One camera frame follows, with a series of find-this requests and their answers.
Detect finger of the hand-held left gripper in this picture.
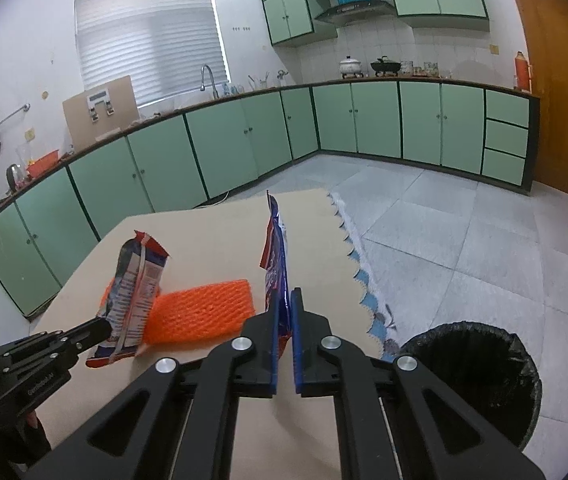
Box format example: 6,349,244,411
4,343,91,379
0,317,115,359

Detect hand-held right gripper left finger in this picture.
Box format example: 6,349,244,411
24,300,289,480

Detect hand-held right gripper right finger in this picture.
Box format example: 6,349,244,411
290,287,545,480

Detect white blue snack bag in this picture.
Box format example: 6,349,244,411
85,230,171,369

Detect blue red snack wrapper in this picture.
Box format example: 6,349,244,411
260,191,295,361

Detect black trash bin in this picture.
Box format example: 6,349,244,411
398,321,544,454

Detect person's left forearm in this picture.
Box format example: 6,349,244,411
0,407,54,468

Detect red plastic basin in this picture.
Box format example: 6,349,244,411
26,150,61,179

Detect metal towel bar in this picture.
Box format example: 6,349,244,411
0,103,31,150

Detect cardboard box on counter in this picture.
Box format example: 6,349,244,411
62,75,139,154

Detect green base cabinets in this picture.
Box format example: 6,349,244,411
0,77,541,319

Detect metal faucet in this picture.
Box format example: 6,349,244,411
200,64,220,100

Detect black wok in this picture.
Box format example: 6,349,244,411
370,56,401,77

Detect white window blind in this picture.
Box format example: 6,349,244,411
74,0,232,106

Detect range hood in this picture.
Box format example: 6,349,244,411
313,1,398,26

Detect red thermos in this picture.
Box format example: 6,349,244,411
514,51,533,94

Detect closed wooden door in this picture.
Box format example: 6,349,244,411
506,0,568,206

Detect white cable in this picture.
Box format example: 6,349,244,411
191,191,233,209

